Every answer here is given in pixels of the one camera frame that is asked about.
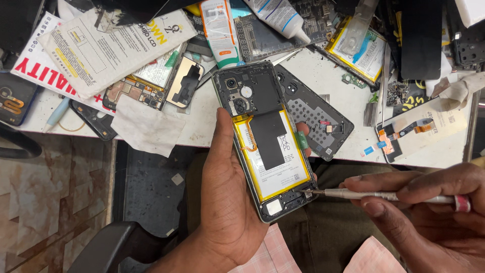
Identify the person's left hand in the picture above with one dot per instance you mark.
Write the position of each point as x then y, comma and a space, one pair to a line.
223, 212

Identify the person's right hand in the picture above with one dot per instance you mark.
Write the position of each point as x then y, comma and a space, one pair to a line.
435, 223

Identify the silver screwdriver with red cap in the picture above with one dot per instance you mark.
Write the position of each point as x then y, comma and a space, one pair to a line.
390, 196

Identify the smartphone with yellow battery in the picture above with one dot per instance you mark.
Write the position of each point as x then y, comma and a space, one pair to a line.
261, 136

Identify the pink checked shirt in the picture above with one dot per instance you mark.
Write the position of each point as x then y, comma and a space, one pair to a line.
265, 254

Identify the phone screen with orange flex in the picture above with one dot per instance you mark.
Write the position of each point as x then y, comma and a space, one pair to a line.
420, 131

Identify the black chair armrest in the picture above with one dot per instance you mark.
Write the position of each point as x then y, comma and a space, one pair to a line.
113, 246

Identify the white tissue paper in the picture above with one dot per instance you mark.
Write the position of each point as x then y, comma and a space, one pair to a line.
146, 127

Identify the black yellow printed box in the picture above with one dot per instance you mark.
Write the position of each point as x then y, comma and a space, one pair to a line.
411, 98

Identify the crumpled white cloth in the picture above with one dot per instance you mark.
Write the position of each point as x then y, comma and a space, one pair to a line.
458, 89

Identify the black phone back cover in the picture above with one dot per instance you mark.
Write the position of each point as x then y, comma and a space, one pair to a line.
318, 113

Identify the silver tweezers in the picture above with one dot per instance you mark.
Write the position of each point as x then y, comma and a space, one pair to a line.
385, 87

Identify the dismantled phone with copper board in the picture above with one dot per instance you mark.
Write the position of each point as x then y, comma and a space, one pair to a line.
146, 85

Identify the small green circuit board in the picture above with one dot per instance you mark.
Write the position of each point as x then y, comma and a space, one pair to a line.
354, 80

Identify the white orange glue tube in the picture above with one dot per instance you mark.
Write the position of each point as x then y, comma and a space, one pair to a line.
220, 32

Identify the black phone midframe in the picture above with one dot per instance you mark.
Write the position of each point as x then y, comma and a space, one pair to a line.
468, 45

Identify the black electronic test board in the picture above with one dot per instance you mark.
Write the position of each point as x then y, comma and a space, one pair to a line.
272, 36

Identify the black phone screen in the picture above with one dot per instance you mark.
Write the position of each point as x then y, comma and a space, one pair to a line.
421, 38

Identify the phone with white battery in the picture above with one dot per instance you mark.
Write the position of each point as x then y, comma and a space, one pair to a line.
360, 53

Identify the light blue pen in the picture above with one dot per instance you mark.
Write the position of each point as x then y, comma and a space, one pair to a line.
56, 115

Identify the white padded screen envelope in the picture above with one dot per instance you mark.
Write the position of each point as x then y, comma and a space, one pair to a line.
113, 49

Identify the white blue glue bottle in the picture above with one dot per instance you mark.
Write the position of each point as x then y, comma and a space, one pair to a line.
278, 17

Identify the clear plastic packet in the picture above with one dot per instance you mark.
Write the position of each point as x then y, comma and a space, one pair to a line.
360, 28

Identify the white red printed box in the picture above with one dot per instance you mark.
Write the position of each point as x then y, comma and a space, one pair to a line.
49, 64

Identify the dark phone with orange print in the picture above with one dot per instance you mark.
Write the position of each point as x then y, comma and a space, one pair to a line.
15, 98

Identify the gold black phone frame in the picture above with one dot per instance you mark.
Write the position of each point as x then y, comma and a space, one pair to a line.
184, 81

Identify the black phone camera frame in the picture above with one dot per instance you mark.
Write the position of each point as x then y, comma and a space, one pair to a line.
93, 119

